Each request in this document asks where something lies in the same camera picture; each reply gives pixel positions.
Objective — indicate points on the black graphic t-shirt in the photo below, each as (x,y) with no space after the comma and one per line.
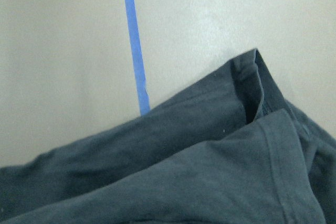
(228,149)

